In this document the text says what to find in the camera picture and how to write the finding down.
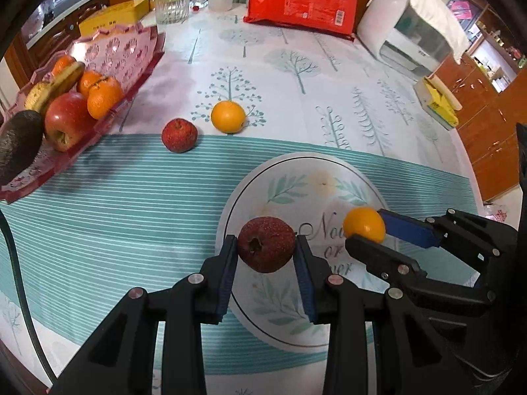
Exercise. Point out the pink glass fruit bowl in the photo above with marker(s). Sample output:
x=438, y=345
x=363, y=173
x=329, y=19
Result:
x=115, y=66

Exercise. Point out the yellow cardboard box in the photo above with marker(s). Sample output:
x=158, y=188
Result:
x=111, y=16

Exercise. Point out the white towel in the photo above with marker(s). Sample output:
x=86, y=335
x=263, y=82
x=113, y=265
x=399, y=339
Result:
x=440, y=16

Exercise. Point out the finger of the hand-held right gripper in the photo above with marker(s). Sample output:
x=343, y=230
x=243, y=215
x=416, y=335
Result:
x=383, y=257
x=411, y=230

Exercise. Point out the yellowish small orange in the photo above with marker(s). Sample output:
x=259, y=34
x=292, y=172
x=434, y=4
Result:
x=364, y=224

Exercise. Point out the dark avocado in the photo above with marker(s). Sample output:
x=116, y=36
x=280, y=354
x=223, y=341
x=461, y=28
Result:
x=18, y=148

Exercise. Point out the wooden counter cabinet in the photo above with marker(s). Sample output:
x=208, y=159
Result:
x=37, y=28

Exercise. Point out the white countertop appliance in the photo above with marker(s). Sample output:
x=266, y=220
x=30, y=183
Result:
x=387, y=28

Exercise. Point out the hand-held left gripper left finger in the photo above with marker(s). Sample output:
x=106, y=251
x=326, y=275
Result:
x=225, y=279

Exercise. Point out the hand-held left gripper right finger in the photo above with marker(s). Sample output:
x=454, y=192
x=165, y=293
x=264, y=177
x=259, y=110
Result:
x=304, y=279

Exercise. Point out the white leaf print plate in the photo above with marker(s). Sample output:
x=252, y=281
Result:
x=288, y=197

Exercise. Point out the printed plastic bag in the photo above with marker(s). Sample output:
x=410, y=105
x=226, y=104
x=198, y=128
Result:
x=496, y=212

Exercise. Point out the red apple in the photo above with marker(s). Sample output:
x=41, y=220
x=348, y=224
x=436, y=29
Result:
x=68, y=121

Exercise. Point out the yellow sponge pack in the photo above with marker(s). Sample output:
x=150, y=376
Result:
x=438, y=103

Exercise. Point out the red snack package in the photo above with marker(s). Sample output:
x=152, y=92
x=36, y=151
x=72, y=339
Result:
x=300, y=0

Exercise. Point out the spotted yellow banana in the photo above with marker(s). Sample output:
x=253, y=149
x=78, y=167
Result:
x=66, y=80

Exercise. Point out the small red hawthorn fruit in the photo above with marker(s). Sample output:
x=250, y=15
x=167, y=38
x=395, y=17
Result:
x=179, y=135
x=267, y=251

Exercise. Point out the small orange with stem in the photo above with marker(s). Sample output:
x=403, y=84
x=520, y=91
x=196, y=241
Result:
x=105, y=101

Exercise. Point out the clear ribbed glass tumbler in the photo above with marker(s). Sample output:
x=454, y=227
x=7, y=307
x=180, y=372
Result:
x=172, y=6

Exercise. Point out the yellow pear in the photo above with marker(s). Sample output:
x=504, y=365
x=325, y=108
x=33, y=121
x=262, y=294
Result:
x=37, y=96

